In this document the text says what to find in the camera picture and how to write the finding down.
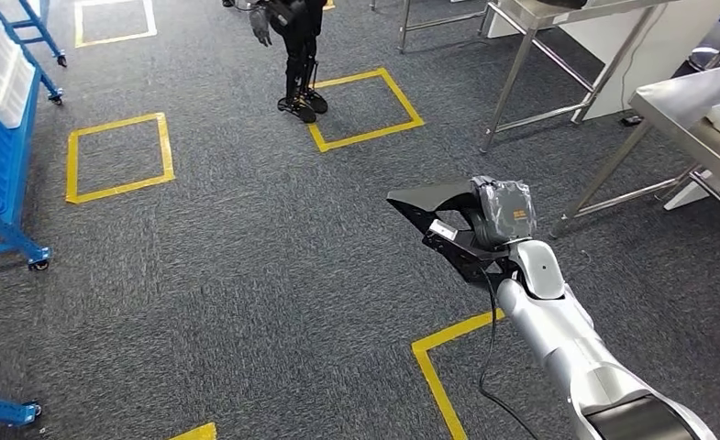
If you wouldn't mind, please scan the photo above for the black plastic frame part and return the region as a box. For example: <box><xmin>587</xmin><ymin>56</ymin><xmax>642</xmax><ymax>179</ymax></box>
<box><xmin>386</xmin><ymin>179</ymin><xmax>519</xmax><ymax>287</ymax></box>

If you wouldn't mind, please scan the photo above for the steel table frame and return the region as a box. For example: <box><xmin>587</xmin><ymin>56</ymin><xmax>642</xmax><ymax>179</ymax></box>
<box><xmin>368</xmin><ymin>0</ymin><xmax>488</xmax><ymax>55</ymax></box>

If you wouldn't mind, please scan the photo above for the steel workbench table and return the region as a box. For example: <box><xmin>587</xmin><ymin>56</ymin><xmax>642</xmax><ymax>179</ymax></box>
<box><xmin>548</xmin><ymin>60</ymin><xmax>720</xmax><ymax>241</ymax></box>

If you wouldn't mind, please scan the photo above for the black humanoid's grey hand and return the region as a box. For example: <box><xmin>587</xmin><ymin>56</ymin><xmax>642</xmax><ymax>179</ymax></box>
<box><xmin>249</xmin><ymin>5</ymin><xmax>274</xmax><ymax>48</ymax></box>

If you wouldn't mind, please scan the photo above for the white stand foot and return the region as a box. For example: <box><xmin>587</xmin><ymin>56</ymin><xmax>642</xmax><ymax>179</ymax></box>
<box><xmin>663</xmin><ymin>170</ymin><xmax>719</xmax><ymax>212</ymax></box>

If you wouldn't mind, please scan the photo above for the blue wheeled frame cart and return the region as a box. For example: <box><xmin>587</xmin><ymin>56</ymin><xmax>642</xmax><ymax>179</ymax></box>
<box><xmin>0</xmin><ymin>0</ymin><xmax>69</xmax><ymax>107</ymax></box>

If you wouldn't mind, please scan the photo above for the black round stand base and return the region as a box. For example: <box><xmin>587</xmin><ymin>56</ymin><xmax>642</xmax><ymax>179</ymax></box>
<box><xmin>687</xmin><ymin>45</ymin><xmax>720</xmax><ymax>74</ymax></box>

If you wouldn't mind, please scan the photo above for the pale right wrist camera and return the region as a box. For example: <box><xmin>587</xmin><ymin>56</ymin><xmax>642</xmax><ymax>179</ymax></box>
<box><xmin>427</xmin><ymin>219</ymin><xmax>460</xmax><ymax>241</ymax></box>

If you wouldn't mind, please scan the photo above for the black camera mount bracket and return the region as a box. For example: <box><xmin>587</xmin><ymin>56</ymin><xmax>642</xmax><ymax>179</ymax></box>
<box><xmin>423</xmin><ymin>229</ymin><xmax>515</xmax><ymax>263</ymax></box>

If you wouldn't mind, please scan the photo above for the black power cable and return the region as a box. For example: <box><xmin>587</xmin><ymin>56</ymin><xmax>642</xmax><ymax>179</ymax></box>
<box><xmin>617</xmin><ymin>3</ymin><xmax>670</xmax><ymax>127</ymax></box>

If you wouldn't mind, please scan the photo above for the blue bin cart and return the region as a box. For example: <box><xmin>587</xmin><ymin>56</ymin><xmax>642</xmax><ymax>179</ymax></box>
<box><xmin>0</xmin><ymin>0</ymin><xmax>54</xmax><ymax>272</ymax></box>

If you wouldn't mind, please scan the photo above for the white cabinet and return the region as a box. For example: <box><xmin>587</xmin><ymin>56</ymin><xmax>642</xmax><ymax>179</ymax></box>
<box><xmin>557</xmin><ymin>0</ymin><xmax>720</xmax><ymax>123</ymax></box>

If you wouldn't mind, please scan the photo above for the yellow floor tape square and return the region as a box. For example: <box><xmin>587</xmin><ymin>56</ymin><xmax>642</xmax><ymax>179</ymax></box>
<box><xmin>306</xmin><ymin>66</ymin><xmax>426</xmax><ymax>154</ymax></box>
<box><xmin>411</xmin><ymin>308</ymin><xmax>506</xmax><ymax>440</ymax></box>
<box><xmin>168</xmin><ymin>422</ymin><xmax>218</xmax><ymax>440</ymax></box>

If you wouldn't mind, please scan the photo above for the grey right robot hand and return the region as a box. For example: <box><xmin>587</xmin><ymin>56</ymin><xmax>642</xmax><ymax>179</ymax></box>
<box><xmin>470</xmin><ymin>176</ymin><xmax>538</xmax><ymax>249</ymax></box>

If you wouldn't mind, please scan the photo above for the black humanoid robot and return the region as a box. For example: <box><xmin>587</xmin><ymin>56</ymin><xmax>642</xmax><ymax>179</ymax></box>
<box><xmin>221</xmin><ymin>0</ymin><xmax>330</xmax><ymax>125</ymax></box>

